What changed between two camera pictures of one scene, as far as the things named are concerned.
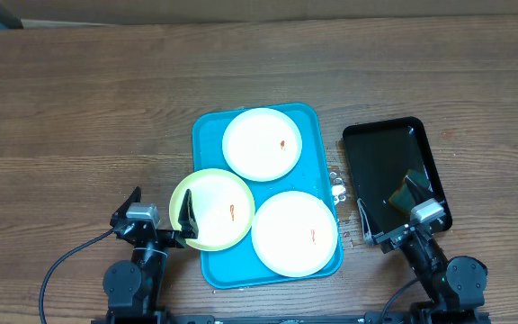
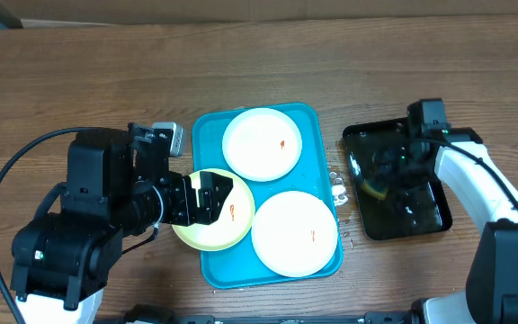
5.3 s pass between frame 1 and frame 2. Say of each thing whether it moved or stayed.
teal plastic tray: stayed
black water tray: stayed
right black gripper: moved
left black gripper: moved
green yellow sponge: moved
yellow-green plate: stayed
